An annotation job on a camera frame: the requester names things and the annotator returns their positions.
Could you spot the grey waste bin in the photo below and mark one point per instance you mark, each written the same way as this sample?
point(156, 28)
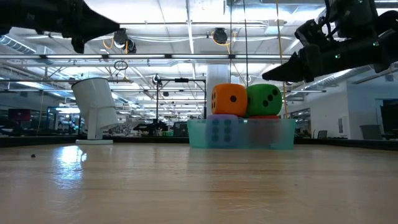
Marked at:
point(371, 132)

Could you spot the grey office chair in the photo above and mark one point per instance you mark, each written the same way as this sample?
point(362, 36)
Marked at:
point(321, 134)

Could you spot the red display screen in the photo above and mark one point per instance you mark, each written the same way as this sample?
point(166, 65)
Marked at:
point(18, 114)

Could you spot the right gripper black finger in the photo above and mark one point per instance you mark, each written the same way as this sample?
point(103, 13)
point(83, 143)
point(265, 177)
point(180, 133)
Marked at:
point(292, 75)
point(295, 60)

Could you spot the black gantry frame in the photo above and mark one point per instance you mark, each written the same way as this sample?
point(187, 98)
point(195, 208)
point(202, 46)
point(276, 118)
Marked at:
point(182, 80)

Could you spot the white camera on table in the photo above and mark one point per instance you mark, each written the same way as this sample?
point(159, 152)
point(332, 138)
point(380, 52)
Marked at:
point(96, 102)

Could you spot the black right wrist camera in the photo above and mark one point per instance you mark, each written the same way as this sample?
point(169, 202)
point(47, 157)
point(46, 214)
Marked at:
point(309, 32)

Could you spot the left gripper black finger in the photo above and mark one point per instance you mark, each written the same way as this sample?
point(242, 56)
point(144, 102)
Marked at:
point(91, 17)
point(93, 30)

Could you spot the green foam die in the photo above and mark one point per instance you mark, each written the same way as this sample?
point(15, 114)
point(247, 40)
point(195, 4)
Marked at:
point(255, 109)

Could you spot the red foam die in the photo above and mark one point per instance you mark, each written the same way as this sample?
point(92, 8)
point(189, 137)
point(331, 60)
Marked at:
point(264, 117)

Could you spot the green box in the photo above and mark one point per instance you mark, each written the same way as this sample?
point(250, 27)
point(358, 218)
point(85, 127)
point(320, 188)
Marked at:
point(167, 133)

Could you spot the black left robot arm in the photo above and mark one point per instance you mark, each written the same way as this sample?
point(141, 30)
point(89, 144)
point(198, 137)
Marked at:
point(15, 15)

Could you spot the dark computer monitor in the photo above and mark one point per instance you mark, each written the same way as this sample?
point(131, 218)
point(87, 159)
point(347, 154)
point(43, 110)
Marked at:
point(390, 123)

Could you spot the teal translucent plastic bin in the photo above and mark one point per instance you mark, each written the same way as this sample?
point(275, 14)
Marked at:
point(199, 133)

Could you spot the black aluminium table frame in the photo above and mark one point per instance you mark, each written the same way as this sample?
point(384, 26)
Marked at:
point(37, 141)

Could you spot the orange foam die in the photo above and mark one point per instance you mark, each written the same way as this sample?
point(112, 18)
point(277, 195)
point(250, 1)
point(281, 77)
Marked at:
point(224, 107)

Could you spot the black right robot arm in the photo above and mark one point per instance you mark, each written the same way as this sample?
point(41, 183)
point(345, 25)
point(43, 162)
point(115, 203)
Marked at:
point(373, 53)

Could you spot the purple foam die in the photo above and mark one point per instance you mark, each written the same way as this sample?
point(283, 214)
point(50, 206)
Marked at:
point(222, 117)

